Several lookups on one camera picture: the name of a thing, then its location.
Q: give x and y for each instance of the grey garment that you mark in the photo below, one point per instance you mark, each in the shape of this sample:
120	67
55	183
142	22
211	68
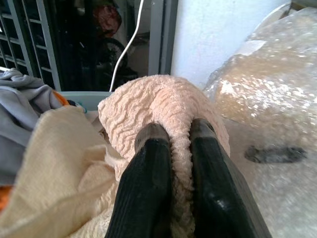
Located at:
17	104

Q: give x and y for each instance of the orange garment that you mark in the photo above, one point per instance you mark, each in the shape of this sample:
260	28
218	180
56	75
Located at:
62	98

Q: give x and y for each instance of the grey metal gate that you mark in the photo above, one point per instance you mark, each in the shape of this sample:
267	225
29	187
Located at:
22	39

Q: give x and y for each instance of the bubble-wrapped bundle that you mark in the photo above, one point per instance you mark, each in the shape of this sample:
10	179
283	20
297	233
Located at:
270	64

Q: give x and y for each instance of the pink terry towel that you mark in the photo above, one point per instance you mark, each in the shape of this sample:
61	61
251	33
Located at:
148	111

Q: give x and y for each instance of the cream woven cloth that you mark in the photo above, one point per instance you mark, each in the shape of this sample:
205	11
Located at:
57	173

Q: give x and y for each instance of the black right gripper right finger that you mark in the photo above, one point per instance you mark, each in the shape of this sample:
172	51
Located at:
218	193

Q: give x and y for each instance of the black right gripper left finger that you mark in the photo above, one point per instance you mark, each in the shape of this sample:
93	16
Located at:
144	188

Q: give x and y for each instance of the grey door frame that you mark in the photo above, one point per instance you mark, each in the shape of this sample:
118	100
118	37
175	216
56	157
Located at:
162	37

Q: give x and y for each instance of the light blue laundry basket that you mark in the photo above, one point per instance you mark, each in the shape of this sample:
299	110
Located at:
86	95

